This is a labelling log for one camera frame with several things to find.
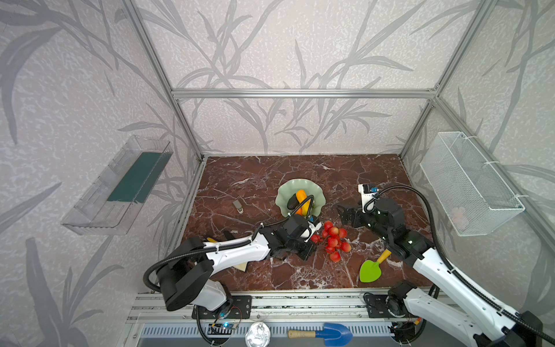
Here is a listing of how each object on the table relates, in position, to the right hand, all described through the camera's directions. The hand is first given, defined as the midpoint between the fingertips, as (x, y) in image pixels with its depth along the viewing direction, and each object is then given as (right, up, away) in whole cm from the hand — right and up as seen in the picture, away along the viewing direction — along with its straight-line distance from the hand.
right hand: (348, 197), depth 77 cm
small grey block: (-44, -6, +19) cm, 49 cm away
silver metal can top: (-31, -41, -12) cm, 53 cm away
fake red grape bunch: (-4, -16, +7) cm, 18 cm away
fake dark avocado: (-20, -5, +20) cm, 28 cm away
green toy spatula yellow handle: (+10, -29, +5) cm, 31 cm away
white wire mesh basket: (+33, +1, -14) cm, 36 cm away
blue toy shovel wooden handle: (-7, -43, -9) cm, 45 cm away
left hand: (-10, -18, +3) cm, 21 cm away
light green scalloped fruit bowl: (-24, 0, +24) cm, 34 cm away
